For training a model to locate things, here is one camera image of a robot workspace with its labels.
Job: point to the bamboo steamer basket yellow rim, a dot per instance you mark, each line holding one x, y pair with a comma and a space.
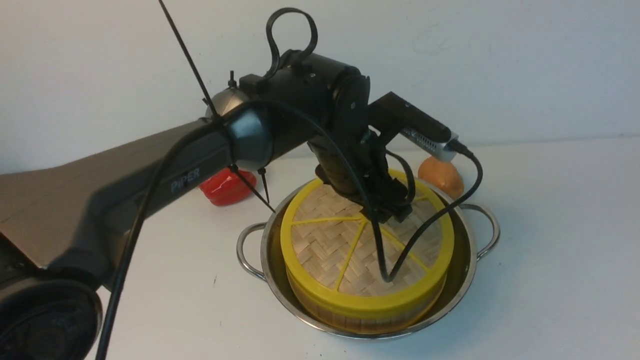
351, 297

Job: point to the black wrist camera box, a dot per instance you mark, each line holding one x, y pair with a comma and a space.
392, 115

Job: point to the stainless steel pot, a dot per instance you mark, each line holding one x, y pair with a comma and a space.
459, 277

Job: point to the red bell pepper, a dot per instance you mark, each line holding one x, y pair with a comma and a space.
225, 188

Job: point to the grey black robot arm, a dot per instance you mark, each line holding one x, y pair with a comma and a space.
64, 230

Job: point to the woven bamboo steamer lid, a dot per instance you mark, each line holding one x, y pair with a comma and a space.
322, 226

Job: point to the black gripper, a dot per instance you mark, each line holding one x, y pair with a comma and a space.
359, 172

